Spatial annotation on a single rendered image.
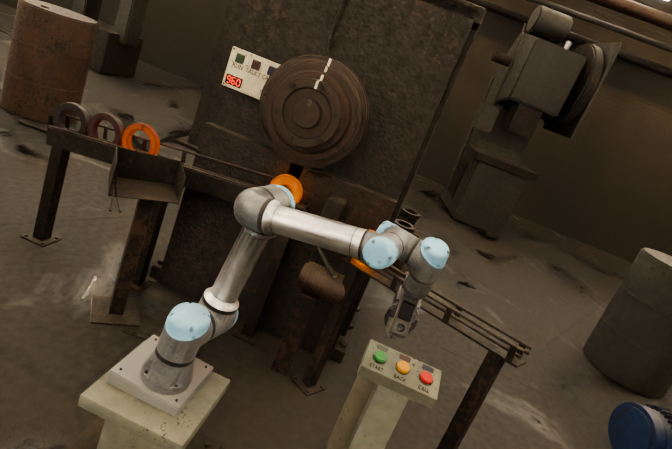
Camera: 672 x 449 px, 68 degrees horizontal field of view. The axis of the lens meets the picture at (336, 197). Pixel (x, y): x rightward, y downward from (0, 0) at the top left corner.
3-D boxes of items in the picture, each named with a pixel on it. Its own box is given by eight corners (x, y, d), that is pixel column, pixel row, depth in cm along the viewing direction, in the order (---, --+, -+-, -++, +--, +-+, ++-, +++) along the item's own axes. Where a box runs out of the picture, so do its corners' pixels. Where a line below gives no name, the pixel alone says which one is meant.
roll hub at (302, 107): (268, 131, 213) (289, 68, 206) (328, 156, 211) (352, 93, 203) (263, 132, 208) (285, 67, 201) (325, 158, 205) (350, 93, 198)
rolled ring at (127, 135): (115, 130, 235) (119, 130, 238) (130, 167, 237) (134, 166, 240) (147, 117, 229) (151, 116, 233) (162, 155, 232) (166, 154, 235)
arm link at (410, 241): (377, 222, 128) (415, 244, 124) (389, 216, 138) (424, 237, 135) (363, 248, 129) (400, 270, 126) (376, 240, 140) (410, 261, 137)
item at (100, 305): (78, 294, 224) (116, 146, 205) (140, 300, 237) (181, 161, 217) (75, 322, 207) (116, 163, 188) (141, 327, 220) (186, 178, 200)
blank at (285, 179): (268, 174, 227) (266, 175, 224) (301, 173, 225) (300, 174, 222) (271, 207, 231) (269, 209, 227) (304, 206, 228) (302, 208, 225)
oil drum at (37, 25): (36, 99, 462) (56, 2, 438) (92, 123, 456) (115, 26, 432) (-20, 100, 405) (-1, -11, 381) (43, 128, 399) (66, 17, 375)
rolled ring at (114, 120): (122, 117, 231) (127, 116, 234) (88, 108, 235) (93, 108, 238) (118, 155, 236) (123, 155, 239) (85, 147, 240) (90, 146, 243)
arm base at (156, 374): (178, 402, 143) (190, 375, 140) (130, 380, 142) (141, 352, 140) (197, 372, 157) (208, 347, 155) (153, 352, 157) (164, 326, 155)
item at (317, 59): (249, 141, 227) (283, 39, 214) (345, 181, 222) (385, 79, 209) (244, 142, 221) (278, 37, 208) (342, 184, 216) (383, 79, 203)
